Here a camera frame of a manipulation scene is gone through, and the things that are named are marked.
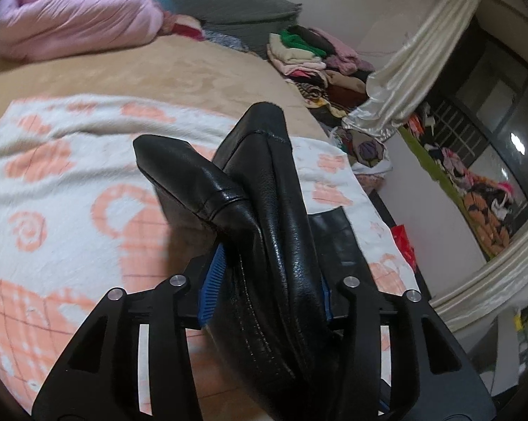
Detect black leather jacket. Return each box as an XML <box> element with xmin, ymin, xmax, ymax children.
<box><xmin>133</xmin><ymin>103</ymin><xmax>365</xmax><ymax>420</ymax></box>

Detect clothes on window sill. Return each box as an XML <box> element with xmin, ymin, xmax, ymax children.
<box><xmin>404</xmin><ymin>107</ymin><xmax>515</xmax><ymax>258</ymax></box>

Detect pile of folded clothes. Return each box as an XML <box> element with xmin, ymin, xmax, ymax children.
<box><xmin>267</xmin><ymin>25</ymin><xmax>374</xmax><ymax>127</ymax></box>

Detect red plastic bag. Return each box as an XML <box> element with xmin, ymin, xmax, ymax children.
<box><xmin>391</xmin><ymin>224</ymin><xmax>418</xmax><ymax>273</ymax></box>

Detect white pink patterned blanket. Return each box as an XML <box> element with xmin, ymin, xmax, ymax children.
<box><xmin>0</xmin><ymin>93</ymin><xmax>421</xmax><ymax>417</ymax></box>

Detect green cloth on sill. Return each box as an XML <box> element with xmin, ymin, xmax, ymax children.
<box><xmin>398</xmin><ymin>127</ymin><xmax>495</xmax><ymax>261</ymax></box>

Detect black window grille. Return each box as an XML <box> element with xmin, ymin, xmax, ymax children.
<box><xmin>419</xmin><ymin>99</ymin><xmax>489</xmax><ymax>167</ymax></box>

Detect cream satin curtain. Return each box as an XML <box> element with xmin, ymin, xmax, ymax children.
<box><xmin>342</xmin><ymin>0</ymin><xmax>481</xmax><ymax>142</ymax></box>

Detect grey headboard cushion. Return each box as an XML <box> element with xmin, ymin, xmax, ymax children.
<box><xmin>163</xmin><ymin>0</ymin><xmax>301</xmax><ymax>58</ymax></box>

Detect pink quilted duvet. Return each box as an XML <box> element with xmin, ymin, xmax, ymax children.
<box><xmin>0</xmin><ymin>0</ymin><xmax>164</xmax><ymax>62</ymax></box>

